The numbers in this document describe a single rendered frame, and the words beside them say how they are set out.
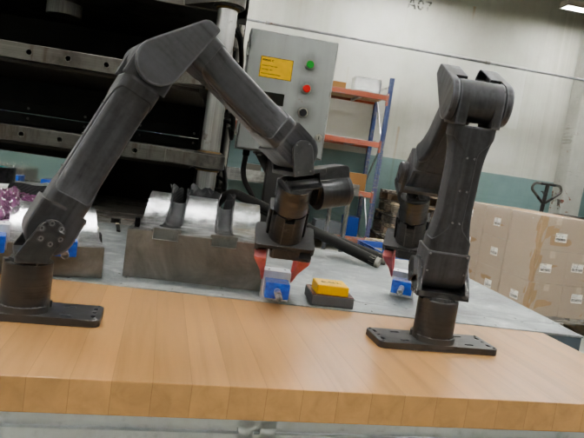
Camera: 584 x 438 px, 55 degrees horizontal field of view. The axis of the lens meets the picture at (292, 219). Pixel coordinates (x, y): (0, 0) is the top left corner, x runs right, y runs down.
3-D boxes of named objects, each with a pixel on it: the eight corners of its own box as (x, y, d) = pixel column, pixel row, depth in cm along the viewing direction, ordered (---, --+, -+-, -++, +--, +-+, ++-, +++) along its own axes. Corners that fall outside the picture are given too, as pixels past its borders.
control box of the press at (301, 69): (278, 459, 201) (341, 40, 187) (192, 453, 197) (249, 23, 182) (273, 428, 223) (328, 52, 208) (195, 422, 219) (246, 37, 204)
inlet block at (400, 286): (409, 308, 111) (414, 282, 111) (384, 303, 112) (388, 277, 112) (413, 295, 124) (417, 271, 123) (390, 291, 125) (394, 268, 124)
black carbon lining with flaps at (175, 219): (235, 247, 112) (241, 199, 111) (152, 236, 109) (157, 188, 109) (231, 224, 146) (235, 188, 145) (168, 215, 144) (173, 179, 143)
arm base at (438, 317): (371, 284, 90) (388, 295, 83) (483, 295, 94) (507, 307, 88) (363, 332, 91) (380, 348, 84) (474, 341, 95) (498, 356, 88)
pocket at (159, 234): (177, 254, 104) (180, 234, 104) (149, 250, 104) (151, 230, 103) (179, 249, 109) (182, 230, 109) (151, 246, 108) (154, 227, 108)
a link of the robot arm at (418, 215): (395, 210, 118) (399, 182, 114) (423, 211, 117) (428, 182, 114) (399, 229, 112) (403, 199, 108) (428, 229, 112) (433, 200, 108)
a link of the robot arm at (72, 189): (55, 254, 79) (175, 61, 83) (60, 264, 74) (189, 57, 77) (12, 233, 76) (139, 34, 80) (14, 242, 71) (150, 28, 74)
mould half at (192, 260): (262, 291, 107) (271, 222, 106) (122, 275, 104) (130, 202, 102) (248, 247, 157) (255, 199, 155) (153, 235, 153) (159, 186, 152)
